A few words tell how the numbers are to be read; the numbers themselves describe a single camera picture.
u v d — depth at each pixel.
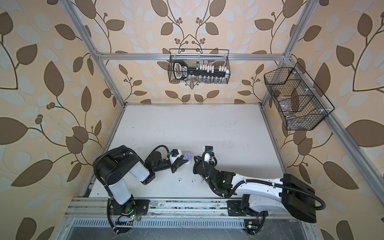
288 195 0.42
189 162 0.87
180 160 0.81
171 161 0.75
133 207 0.73
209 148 0.68
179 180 0.83
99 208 0.76
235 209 0.74
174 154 0.74
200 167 0.55
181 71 0.84
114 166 0.50
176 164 0.77
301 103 0.74
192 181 0.83
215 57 0.91
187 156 0.85
